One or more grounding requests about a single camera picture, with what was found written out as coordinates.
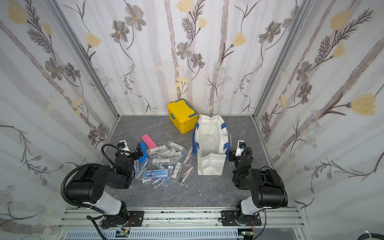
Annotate blue opaque plastic case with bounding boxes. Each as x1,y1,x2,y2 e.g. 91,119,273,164
139,142,148,164

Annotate clear case blue label compass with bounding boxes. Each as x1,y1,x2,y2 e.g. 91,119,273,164
143,169,169,179

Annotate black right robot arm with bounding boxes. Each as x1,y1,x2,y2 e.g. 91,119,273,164
229,147,288,226

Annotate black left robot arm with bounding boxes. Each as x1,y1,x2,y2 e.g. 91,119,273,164
60,144,144,230

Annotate clear case pink compass upper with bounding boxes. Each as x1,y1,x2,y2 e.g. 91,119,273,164
184,147,193,164

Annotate metal scissors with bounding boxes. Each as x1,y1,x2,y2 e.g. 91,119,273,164
229,133,233,148

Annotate clear case red mark label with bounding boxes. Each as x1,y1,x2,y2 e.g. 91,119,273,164
142,179,155,185

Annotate clear case label top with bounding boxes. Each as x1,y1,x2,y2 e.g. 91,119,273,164
146,145,168,156

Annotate pink plastic case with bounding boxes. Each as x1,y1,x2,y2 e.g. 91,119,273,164
142,134,158,149

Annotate clear case white barcode label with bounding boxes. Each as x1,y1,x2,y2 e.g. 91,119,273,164
172,163,183,180

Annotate yellow lidded storage box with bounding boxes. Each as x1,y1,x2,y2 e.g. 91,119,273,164
168,99,199,134

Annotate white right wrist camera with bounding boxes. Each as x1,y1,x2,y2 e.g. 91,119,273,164
235,140,247,157

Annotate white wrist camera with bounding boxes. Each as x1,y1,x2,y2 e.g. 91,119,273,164
117,140,130,152
235,140,247,157

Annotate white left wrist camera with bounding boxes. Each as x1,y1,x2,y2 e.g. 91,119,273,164
117,140,130,152

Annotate white canvas bag blue handles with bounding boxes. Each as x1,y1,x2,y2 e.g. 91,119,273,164
193,115,230,176

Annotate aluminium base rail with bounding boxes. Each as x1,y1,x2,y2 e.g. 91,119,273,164
53,207,310,240

